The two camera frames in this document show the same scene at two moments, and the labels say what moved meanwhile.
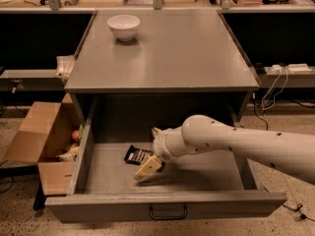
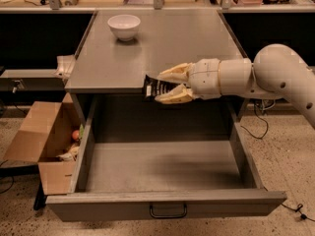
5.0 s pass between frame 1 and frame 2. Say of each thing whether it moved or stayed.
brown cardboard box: stayed
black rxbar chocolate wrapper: moved
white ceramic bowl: stayed
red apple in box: stayed
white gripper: moved
